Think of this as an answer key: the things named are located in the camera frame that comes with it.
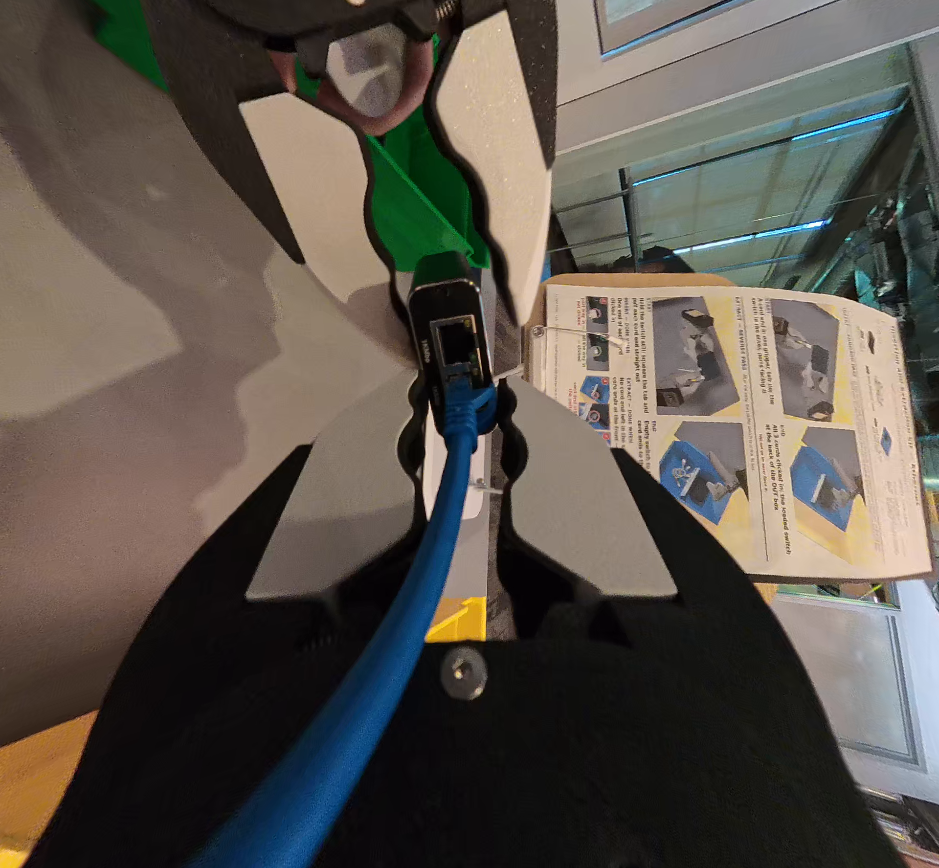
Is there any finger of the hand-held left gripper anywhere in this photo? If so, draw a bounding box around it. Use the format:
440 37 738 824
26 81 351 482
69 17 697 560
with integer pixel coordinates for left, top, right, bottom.
429 8 555 328
238 92 412 300

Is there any white stand base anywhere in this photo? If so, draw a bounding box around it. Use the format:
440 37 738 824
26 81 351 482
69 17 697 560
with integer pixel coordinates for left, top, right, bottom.
422 431 491 520

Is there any printed instruction sheet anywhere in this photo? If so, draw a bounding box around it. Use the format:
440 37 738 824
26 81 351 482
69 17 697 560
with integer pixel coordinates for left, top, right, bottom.
543 285 934 580

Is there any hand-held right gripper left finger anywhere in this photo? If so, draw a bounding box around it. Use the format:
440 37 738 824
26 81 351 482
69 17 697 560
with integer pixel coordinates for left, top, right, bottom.
246 377 430 601

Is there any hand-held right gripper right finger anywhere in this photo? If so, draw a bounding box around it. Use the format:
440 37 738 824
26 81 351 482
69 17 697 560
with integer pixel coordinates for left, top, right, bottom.
497 377 677 599

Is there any yellow plastic bin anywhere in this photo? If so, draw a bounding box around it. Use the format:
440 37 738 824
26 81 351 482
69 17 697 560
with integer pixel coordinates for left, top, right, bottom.
0 597 489 868

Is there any green plastic bin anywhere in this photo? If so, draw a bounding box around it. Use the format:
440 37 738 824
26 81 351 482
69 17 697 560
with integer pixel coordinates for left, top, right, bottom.
66 0 489 271

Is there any black network switch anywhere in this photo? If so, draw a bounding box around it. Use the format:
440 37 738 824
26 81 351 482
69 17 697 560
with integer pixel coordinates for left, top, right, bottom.
407 252 496 436

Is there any blue ethernet cable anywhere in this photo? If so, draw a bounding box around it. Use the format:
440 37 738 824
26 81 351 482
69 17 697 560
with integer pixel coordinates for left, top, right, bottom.
183 362 500 868

